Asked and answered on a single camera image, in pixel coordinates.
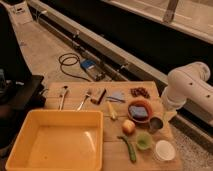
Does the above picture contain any yellow corn toy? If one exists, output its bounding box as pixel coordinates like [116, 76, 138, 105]
[107, 101, 117, 120]

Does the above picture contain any metal spoon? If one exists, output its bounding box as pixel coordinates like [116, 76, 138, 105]
[59, 86, 69, 110]

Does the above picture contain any red yellow apple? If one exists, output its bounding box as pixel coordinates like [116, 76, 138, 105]
[122, 119, 135, 135]

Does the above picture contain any green cucumber toy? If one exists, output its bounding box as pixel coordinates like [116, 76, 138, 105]
[117, 135, 137, 163]

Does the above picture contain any green plastic cup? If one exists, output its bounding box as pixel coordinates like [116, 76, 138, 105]
[136, 132, 152, 150]

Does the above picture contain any yellow plastic bin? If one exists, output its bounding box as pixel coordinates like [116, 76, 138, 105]
[6, 110, 103, 171]

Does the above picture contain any white plastic cup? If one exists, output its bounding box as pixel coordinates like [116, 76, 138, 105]
[154, 140, 176, 161]

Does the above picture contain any red bowl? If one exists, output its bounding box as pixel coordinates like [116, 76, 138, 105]
[127, 100, 153, 124]

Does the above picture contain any dark metal cup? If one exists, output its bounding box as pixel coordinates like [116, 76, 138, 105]
[149, 117, 163, 134]

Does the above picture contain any black chair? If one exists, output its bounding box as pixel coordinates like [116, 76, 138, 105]
[0, 3, 46, 134]

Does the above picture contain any wooden brush block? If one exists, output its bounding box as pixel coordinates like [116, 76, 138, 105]
[91, 88, 106, 105]

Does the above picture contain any black cable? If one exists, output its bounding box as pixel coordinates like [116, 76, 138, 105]
[58, 52, 93, 83]

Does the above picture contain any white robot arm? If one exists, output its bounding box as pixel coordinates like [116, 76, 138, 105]
[161, 62, 213, 116]

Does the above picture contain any blue power box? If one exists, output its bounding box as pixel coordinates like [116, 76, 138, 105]
[80, 59, 95, 70]

